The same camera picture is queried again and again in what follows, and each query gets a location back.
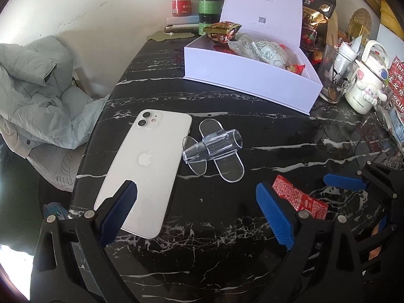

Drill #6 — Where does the red sauce sachet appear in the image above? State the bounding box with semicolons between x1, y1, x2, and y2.
272;175;328;220

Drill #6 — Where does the red gold candy packet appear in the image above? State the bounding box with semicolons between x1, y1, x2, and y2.
286;64;306;75

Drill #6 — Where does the clear acrylic phone stand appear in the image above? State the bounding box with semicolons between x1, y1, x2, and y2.
182;118;244;183

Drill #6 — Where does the brown green snack bag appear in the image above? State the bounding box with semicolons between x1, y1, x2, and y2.
203;21;242;44

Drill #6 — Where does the white printed bread packet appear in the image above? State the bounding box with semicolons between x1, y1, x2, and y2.
228;33;262;61

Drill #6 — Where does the white cinnamoroll kettle bottle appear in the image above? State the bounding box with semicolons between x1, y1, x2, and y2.
344;40;389;115

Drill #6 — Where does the glass mug with spoon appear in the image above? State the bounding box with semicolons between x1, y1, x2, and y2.
318;45;358;104

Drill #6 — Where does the red barbecue sign bag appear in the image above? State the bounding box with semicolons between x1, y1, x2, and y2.
388;56;404;114

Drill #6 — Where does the white rolled tube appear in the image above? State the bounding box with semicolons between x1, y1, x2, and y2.
334;42;358;75

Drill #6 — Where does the white smartphone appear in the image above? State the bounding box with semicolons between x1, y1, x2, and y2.
94;110;192;239

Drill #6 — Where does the brown paper bag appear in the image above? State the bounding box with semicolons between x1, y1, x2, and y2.
325;11;338;46

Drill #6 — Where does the grey puffer jacket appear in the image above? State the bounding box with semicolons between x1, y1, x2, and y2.
0;35;110;162

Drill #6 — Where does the round woven trivet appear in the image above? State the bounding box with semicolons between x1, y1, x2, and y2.
347;8;372;38

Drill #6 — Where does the black gold oatmeal bag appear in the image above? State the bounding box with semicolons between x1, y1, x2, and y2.
300;0;336;56

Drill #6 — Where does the lavender open gift box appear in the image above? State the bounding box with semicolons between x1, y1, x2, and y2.
184;0;322;114

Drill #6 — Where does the green black jar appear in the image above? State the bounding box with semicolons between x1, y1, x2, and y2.
198;0;222;36

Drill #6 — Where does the green leaf coaster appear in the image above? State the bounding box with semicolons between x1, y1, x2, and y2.
146;31;195;42

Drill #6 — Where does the red label jar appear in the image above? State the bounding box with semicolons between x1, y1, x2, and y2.
171;0;192;17

